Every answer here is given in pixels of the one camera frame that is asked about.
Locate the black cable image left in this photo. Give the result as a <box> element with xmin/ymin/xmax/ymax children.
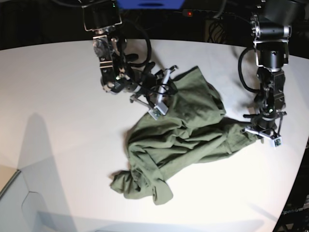
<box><xmin>116</xmin><ymin>18</ymin><xmax>152</xmax><ymax>69</ymax></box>

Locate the grey panel at corner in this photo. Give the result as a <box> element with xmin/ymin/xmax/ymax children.
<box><xmin>0</xmin><ymin>171</ymin><xmax>44</xmax><ymax>232</ymax></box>

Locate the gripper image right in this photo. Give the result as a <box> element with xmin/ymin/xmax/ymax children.
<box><xmin>242</xmin><ymin>111</ymin><xmax>287</xmax><ymax>138</ymax></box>

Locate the green t-shirt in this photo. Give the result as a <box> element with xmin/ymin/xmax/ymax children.
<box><xmin>110</xmin><ymin>66</ymin><xmax>258</xmax><ymax>205</ymax></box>

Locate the black cable image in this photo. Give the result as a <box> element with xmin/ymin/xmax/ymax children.
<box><xmin>116</xmin><ymin>18</ymin><xmax>152</xmax><ymax>69</ymax></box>
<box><xmin>238</xmin><ymin>47</ymin><xmax>263</xmax><ymax>94</ymax></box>

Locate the blue box at top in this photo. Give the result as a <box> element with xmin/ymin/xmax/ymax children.
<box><xmin>117</xmin><ymin>0</ymin><xmax>185</xmax><ymax>10</ymax></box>

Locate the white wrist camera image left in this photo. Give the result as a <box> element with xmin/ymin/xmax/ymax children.
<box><xmin>148</xmin><ymin>75</ymin><xmax>170</xmax><ymax>120</ymax></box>

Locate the black power strip red light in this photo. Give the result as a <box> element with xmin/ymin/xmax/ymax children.
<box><xmin>181</xmin><ymin>9</ymin><xmax>232</xmax><ymax>19</ymax></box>

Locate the black cable image right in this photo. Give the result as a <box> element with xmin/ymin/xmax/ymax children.
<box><xmin>238</xmin><ymin>47</ymin><xmax>263</xmax><ymax>94</ymax></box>

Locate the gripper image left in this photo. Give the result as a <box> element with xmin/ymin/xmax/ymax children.
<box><xmin>125</xmin><ymin>65</ymin><xmax>179</xmax><ymax>109</ymax></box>

